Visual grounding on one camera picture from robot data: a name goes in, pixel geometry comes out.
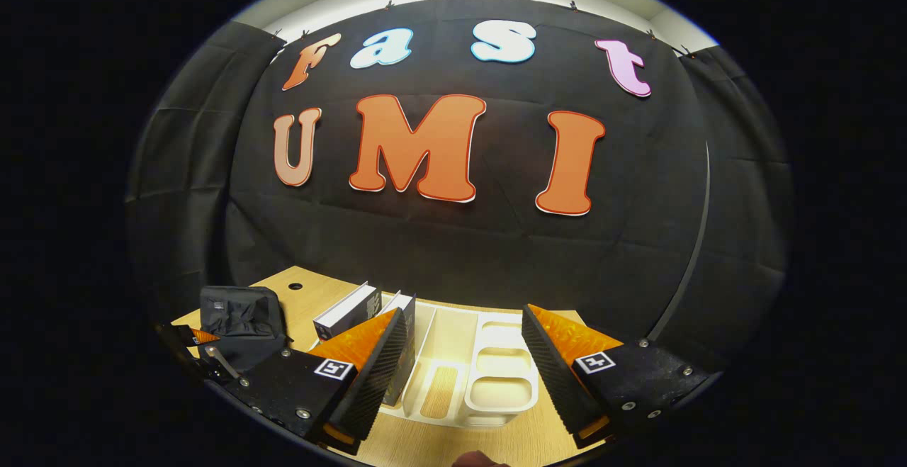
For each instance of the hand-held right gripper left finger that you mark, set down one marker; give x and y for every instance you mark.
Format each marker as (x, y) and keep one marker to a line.
(375, 375)

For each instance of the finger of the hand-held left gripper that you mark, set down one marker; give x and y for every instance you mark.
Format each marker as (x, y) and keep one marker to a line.
(188, 339)

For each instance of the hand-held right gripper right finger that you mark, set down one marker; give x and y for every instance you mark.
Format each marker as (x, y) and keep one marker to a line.
(556, 382)

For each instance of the white book with blue cover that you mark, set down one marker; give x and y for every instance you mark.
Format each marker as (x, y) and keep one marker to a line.
(404, 371)

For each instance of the black schoolbag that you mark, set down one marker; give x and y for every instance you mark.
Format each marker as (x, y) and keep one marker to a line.
(241, 311)

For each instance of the white book with grey cover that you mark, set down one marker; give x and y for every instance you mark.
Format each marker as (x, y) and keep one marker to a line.
(347, 314)

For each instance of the white bookshelf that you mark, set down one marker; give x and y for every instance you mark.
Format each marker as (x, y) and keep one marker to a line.
(453, 332)

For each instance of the thin grey pole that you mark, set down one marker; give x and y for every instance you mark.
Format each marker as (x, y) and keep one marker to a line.
(704, 219)

